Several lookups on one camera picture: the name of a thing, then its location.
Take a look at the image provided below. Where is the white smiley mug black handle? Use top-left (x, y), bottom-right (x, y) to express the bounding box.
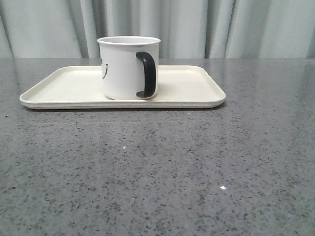
top-left (97, 36), bottom-right (161, 100)

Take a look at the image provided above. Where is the cream rectangular plastic tray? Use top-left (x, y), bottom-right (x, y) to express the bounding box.
top-left (20, 65), bottom-right (226, 110)

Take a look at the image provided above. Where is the pale grey curtain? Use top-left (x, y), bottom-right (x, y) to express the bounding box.
top-left (0, 0), bottom-right (315, 59)

